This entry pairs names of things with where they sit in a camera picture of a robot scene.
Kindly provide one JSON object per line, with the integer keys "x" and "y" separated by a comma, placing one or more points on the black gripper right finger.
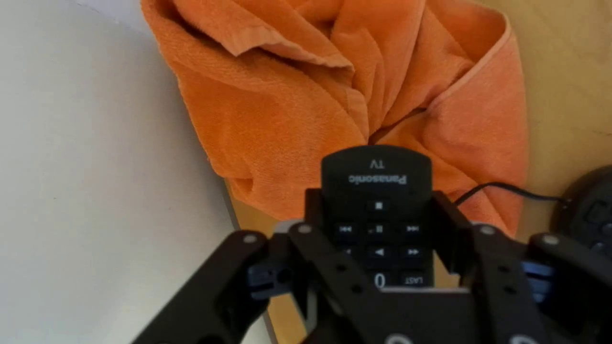
{"x": 509, "y": 288}

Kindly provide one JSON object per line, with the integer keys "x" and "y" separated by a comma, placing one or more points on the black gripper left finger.
{"x": 222, "y": 293}

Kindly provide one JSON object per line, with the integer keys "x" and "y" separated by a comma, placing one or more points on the black Panasonic TV remote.
{"x": 379, "y": 203}

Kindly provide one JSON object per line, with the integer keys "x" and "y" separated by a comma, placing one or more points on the black desk device with buttons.
{"x": 590, "y": 213}

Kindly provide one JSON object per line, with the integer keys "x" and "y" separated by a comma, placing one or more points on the orange towel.
{"x": 287, "y": 116}

